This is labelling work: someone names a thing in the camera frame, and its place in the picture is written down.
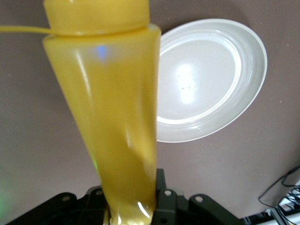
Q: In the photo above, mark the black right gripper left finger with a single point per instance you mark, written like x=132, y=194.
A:
x=96, y=204

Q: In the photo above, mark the yellow squeeze sauce bottle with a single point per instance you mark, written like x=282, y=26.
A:
x=105, y=105

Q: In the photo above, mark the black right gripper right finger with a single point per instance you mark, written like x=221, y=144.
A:
x=165, y=204

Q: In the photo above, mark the beige round plate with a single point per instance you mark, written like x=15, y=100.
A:
x=206, y=82

